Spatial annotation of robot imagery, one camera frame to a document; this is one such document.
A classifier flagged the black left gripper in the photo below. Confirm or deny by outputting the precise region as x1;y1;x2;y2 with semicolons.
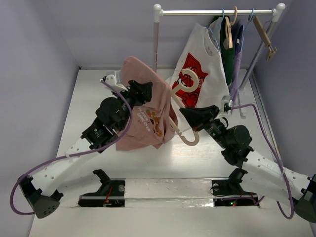
112;80;151;131

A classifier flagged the pink t shirt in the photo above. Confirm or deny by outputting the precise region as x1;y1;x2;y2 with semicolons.
116;56;178;151

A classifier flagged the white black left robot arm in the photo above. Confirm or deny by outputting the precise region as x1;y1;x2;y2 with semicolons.
16;78;153;219

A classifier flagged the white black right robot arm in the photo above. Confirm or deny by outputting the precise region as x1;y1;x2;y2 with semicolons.
180;105;316;223

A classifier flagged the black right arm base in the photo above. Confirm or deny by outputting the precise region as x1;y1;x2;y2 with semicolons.
209;168;259;207

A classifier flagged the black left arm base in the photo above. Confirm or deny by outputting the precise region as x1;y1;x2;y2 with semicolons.
78;169;125;207

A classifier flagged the white red print t shirt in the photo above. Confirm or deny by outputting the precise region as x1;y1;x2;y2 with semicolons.
165;23;232;131

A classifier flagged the lavender shirt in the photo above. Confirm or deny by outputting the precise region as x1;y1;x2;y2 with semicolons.
228;20;245;113

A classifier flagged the green shirt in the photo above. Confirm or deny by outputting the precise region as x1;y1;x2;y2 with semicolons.
220;17;235;86

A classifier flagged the beige hanger with green shirt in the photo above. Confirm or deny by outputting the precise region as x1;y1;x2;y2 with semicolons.
225;6;237;49

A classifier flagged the wooden clip hanger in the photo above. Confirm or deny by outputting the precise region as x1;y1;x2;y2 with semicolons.
253;16;277;61

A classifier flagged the white metal clothes rack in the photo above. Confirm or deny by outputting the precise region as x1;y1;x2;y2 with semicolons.
148;2;286;119

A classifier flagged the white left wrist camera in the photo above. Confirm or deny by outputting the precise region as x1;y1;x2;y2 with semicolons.
100;70;127;91

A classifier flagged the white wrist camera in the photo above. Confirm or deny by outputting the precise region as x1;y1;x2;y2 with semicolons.
100;70;127;91
217;95;233;119

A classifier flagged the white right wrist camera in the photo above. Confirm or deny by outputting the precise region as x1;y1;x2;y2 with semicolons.
217;95;233;119

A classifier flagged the blue wire hanger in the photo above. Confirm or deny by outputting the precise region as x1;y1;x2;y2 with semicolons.
240;8;254;51
208;12;225;51

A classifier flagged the blue wire hanger right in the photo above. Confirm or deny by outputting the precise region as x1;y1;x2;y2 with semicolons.
240;8;254;51

